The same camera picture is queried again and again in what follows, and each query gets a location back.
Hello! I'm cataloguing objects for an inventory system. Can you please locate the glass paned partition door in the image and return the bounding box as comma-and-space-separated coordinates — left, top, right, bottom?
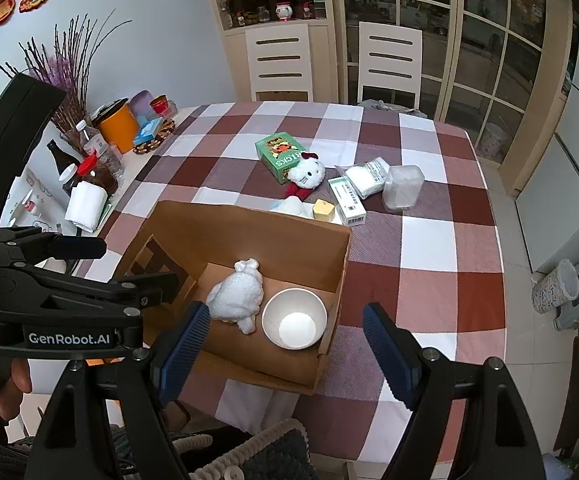
329, 0, 577, 196

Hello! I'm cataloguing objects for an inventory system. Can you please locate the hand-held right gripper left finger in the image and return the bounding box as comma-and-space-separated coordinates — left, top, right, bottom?
22, 301, 211, 480

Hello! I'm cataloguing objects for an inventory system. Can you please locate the white slatted chair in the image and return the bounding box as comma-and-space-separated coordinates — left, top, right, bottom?
246, 23, 315, 103
358, 21, 423, 111

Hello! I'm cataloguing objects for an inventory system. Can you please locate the orange canister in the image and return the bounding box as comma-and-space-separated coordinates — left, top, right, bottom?
92, 99, 141, 155

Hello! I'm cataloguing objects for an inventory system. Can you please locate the bag of white cotton pads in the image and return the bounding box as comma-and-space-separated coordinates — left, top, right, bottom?
334, 156, 393, 200

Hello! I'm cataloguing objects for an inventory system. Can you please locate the dark jar white lid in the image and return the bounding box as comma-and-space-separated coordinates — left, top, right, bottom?
60, 162, 81, 196

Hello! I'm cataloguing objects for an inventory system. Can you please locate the white paper bowl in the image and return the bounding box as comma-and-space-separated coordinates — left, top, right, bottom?
262, 287, 328, 351

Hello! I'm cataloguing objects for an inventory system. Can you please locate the green toy bricks box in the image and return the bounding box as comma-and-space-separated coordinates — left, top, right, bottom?
254, 131, 310, 183

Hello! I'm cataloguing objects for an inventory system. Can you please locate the yellow sponge cube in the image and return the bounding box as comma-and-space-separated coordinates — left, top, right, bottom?
313, 198, 337, 222

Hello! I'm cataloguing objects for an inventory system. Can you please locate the dried purple branch bouquet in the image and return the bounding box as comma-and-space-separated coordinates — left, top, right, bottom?
0, 8, 133, 133

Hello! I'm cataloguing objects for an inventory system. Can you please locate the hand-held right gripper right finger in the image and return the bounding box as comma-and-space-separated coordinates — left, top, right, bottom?
363, 302, 550, 480

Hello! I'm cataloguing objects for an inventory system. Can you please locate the red tin can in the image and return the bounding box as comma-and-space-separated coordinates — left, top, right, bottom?
150, 95, 178, 120

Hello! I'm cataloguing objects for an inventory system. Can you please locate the woven round trivet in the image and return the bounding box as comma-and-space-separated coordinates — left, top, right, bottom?
132, 117, 176, 155

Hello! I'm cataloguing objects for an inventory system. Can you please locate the dark glass bottle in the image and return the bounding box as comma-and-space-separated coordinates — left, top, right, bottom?
46, 139, 83, 196

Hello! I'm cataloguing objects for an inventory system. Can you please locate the dark knitted cushion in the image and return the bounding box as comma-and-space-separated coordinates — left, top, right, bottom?
170, 417, 315, 480

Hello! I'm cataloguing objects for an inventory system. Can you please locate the person's left hand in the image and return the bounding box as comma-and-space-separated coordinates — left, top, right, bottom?
0, 359, 34, 423

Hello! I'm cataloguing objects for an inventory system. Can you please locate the beige display cabinet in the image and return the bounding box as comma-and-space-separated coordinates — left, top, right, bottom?
202, 0, 340, 103

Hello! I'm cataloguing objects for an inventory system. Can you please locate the patterned waste bin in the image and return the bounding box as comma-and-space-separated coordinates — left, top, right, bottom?
531, 258, 579, 316

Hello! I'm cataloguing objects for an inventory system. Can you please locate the white floral bucket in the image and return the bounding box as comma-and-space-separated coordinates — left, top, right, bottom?
479, 122, 507, 163

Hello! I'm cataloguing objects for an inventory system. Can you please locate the jar with red lid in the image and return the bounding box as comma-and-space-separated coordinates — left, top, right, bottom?
77, 152, 125, 196

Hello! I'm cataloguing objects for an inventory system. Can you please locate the blue tissue packet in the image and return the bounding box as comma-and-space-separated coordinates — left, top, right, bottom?
133, 119, 164, 146

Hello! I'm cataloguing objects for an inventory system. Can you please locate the purple cup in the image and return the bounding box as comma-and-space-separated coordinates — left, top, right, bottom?
128, 90, 156, 118

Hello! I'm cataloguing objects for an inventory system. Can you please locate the clear plastic container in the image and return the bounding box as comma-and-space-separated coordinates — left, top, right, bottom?
382, 164, 425, 212

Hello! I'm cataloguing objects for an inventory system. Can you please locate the white printed mat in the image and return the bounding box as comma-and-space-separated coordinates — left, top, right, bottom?
0, 167, 78, 241

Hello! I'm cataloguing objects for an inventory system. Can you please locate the clear plastic water bottle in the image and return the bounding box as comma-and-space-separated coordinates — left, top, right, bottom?
76, 120, 115, 158

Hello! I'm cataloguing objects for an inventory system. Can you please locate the white paper roll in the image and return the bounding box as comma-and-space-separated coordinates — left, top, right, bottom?
64, 180, 110, 233

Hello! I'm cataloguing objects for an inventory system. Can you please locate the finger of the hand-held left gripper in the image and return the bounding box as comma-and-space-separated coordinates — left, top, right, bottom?
20, 270, 179, 311
0, 226, 108, 267

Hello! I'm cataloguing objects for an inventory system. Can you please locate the brown cardboard box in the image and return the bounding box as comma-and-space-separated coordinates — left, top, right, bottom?
112, 200, 353, 396

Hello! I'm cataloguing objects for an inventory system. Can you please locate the white green medicine box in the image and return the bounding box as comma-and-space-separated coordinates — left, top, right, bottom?
327, 176, 367, 227

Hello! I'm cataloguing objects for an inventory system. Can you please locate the white fluffy plush toy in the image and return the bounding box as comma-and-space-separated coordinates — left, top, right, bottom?
206, 258, 265, 336

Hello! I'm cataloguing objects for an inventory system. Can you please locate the white cat plush red dress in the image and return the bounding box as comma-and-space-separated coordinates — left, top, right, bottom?
284, 152, 327, 201

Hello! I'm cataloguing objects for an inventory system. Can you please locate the white refrigerator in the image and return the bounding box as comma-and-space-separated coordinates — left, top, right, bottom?
514, 10, 579, 273

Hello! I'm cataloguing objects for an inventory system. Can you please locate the grey cloth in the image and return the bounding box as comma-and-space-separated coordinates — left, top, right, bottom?
359, 99, 433, 120

